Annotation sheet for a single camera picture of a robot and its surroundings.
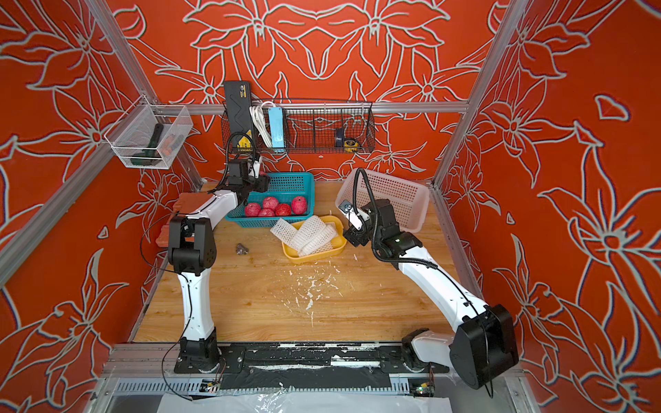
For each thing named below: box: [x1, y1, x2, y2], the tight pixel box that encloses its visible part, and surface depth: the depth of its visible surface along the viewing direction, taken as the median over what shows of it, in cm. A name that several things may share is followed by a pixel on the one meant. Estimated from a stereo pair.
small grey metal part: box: [235, 242, 249, 256], surface depth 97 cm
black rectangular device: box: [223, 80, 254, 154], surface depth 88 cm
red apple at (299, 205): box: [291, 196, 308, 216], surface depth 106 cm
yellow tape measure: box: [343, 139, 359, 153], surface depth 96 cm
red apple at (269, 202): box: [262, 196, 279, 210], surface depth 106 cm
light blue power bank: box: [268, 107, 285, 148], surface depth 92 cm
